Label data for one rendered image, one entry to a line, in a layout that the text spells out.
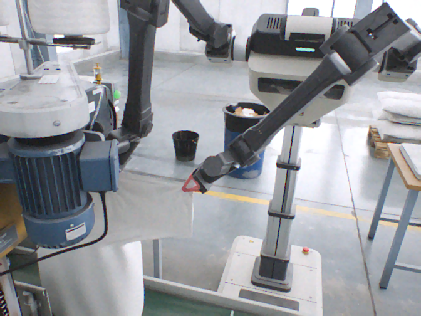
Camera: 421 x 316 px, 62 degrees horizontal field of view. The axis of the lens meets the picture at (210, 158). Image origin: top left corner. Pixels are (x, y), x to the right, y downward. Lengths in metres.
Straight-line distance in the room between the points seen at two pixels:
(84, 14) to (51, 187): 0.36
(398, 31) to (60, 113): 0.67
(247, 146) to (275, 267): 1.03
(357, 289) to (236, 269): 0.83
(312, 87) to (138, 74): 0.43
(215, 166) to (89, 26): 0.45
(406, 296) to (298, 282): 0.80
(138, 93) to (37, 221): 0.40
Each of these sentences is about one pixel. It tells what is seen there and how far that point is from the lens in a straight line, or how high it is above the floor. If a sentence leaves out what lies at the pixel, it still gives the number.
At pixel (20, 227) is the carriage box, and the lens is 1.02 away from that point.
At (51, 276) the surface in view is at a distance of 1.51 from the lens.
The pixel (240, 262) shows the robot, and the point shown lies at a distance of 2.06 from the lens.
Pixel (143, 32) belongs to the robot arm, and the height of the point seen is 1.53.
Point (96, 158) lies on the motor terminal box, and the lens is 0.77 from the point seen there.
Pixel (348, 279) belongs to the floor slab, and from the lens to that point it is 2.53.
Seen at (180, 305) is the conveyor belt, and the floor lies 0.38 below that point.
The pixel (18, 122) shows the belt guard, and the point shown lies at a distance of 0.72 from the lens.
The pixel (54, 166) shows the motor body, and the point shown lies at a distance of 0.78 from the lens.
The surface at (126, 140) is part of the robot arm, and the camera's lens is 1.05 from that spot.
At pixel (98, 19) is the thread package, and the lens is 0.83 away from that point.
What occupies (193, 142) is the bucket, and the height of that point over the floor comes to 0.22.
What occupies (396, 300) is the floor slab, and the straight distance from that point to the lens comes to 2.53.
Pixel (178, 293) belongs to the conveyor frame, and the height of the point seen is 0.37.
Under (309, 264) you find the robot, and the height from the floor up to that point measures 0.26.
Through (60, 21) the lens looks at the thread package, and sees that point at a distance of 0.81.
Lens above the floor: 1.62
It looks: 25 degrees down
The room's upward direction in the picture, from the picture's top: 2 degrees clockwise
